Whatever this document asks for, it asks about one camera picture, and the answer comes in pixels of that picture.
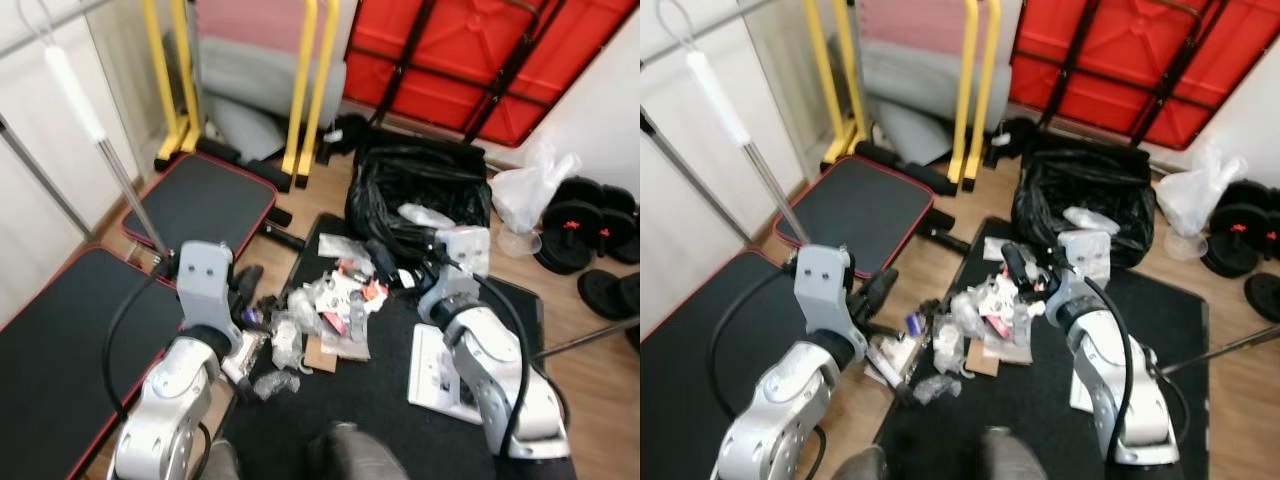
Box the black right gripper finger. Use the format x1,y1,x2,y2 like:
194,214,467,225
366,238,403,286
1002,241,1035,289

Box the broom with steel pole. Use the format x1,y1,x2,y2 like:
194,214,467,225
660,0,816,256
20,0,176,266

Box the red printed package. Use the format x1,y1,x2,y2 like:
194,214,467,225
335,262,391,313
985,285,1031,336

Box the clear plastic bag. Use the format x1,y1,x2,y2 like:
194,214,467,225
932,315,969,366
268,312,306,369

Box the white printed box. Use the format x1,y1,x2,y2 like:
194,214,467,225
868,338,916,389
225,335,266,386

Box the bubble wrap packet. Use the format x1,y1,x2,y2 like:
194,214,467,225
1062,205,1121,236
398,203,456,229

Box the black pad with red trim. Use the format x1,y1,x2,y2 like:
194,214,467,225
775,155,936,279
0,245,191,480
120,152,278,263
640,250,836,480

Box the bubble wrap lump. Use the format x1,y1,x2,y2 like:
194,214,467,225
250,370,301,402
912,375,963,406

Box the black trash bag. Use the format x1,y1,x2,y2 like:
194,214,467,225
1010,135,1156,269
345,140,491,263

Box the brown cardboard piece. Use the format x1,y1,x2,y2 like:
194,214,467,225
303,335,341,374
965,340,1001,378

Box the clear plastic cup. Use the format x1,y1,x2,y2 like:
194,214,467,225
497,228,541,259
1165,230,1206,261

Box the black cloth bundle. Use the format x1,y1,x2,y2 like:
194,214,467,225
322,113,369,161
985,117,1036,166

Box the white plastic bag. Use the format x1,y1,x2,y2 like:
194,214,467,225
1152,140,1246,236
488,140,581,236

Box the black dumbbell orange collars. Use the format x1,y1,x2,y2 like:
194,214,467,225
1200,200,1263,279
555,178,641,266
1225,180,1280,263
535,198,601,277

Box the grey curved pad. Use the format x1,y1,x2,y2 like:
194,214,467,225
880,100,956,166
210,98,291,163

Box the grey robot left leg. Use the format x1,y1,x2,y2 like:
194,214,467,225
198,438,243,480
830,445,891,480

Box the grey robot leg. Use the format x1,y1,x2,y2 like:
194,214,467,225
198,438,243,480
308,422,409,480
978,427,1051,480
830,445,891,480

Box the grey robot right leg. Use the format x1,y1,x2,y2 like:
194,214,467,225
308,422,409,480
978,427,1051,480

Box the black weight plate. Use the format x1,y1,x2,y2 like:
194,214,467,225
578,270,641,323
1243,272,1280,323

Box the grey padded panel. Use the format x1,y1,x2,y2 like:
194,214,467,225
198,38,348,126
860,40,1001,116

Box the pink foam mat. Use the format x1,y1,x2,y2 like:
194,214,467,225
195,0,346,56
860,0,1001,51

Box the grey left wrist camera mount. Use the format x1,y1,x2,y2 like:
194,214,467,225
175,241,239,331
795,245,859,336

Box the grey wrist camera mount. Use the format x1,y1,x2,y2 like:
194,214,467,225
1058,230,1113,281
795,245,859,336
437,226,491,281
175,241,239,331

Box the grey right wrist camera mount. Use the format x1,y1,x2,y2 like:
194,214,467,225
1058,230,1113,281
437,226,491,281

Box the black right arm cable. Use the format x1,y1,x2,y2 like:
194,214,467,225
1085,278,1136,461
470,275,531,456

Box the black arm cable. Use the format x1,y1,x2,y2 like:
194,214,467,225
100,262,186,421
470,275,531,456
708,268,801,401
1085,278,1136,461

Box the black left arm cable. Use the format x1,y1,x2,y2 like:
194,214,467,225
708,268,801,401
100,262,186,421

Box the folded red table dark frame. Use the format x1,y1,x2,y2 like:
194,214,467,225
343,0,641,149
1008,0,1280,151

